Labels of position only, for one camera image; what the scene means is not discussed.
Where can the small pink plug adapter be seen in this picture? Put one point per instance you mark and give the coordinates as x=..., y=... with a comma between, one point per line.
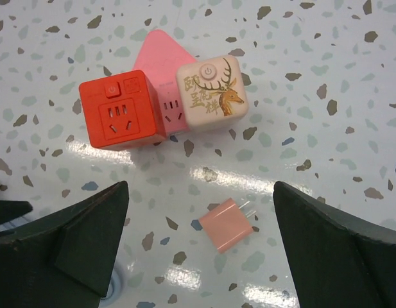
x=227, y=224

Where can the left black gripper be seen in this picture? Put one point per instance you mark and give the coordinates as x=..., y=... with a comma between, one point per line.
x=10, y=210

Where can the pink triangular power socket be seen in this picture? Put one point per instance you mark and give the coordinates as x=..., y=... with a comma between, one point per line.
x=159, y=58

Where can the beige cube socket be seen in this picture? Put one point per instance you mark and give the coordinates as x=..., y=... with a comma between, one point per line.
x=212, y=93

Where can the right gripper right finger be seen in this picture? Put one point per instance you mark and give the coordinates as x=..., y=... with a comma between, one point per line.
x=336, y=259

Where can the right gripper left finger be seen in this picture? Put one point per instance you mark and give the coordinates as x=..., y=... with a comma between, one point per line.
x=67, y=258

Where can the red cube socket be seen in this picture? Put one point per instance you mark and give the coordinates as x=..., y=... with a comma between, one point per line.
x=122, y=111

